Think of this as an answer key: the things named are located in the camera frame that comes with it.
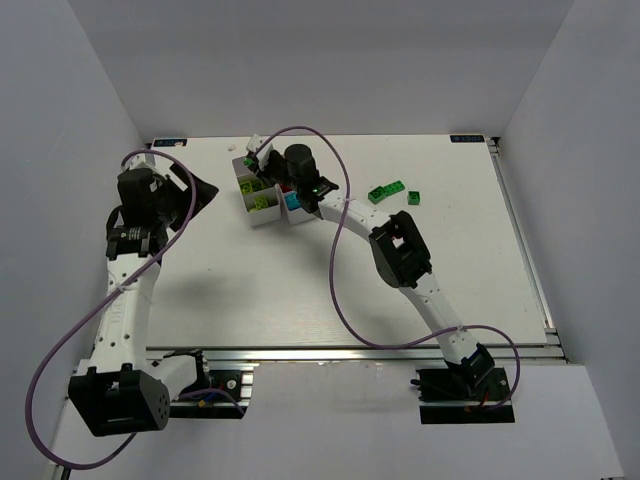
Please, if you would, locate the right white divided container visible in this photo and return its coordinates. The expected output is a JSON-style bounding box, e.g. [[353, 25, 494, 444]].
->
[[278, 185, 316, 225]]

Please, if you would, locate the white divided container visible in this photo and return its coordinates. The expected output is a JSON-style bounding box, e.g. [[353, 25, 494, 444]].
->
[[232, 157, 282, 227], [278, 185, 316, 225]]

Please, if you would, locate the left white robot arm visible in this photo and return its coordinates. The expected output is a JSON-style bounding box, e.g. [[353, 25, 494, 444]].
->
[[68, 154, 218, 437]]

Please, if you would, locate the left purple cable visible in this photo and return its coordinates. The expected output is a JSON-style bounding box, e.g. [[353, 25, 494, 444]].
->
[[24, 149, 199, 470]]

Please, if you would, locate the dark green square lego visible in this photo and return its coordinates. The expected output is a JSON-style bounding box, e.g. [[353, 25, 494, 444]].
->
[[407, 191, 420, 205]]

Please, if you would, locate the left blue table label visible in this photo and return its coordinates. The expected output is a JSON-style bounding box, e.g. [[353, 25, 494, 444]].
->
[[153, 138, 187, 148]]

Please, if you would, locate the right blue table label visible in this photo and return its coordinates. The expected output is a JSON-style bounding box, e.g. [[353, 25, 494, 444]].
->
[[449, 134, 485, 143]]

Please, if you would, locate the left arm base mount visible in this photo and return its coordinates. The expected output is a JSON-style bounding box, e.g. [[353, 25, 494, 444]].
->
[[154, 349, 249, 420]]

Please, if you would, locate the purple cable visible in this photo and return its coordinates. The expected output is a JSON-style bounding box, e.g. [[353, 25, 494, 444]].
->
[[24, 149, 199, 470], [257, 125, 521, 412]]

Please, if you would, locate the left white divided container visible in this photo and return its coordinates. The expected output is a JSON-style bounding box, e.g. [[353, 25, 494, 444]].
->
[[232, 157, 282, 227]]

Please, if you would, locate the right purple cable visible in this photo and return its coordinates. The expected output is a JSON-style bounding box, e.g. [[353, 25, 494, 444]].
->
[[257, 125, 521, 412]]

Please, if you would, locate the lime square lego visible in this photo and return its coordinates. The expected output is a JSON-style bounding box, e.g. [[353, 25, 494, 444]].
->
[[239, 181, 253, 195], [252, 180, 267, 192]]

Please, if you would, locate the blue table label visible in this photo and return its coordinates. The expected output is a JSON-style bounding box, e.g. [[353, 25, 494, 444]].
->
[[153, 138, 187, 148], [449, 134, 485, 143]]

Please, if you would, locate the long dark green lego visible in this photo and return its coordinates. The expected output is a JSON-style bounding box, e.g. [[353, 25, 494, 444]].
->
[[367, 180, 405, 204]]

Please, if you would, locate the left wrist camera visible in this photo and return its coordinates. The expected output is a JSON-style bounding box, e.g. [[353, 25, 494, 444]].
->
[[124, 153, 159, 174]]

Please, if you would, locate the pale lime small lego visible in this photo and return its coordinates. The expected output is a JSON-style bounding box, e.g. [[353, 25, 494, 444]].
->
[[254, 196, 270, 211]]

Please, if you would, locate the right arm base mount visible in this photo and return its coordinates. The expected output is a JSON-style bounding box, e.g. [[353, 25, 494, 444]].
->
[[410, 367, 516, 426]]

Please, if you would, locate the long cyan lego brick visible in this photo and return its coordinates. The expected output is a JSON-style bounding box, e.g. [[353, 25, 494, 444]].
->
[[283, 191, 301, 211]]

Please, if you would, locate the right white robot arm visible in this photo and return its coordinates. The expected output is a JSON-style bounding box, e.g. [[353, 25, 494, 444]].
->
[[245, 137, 495, 392]]

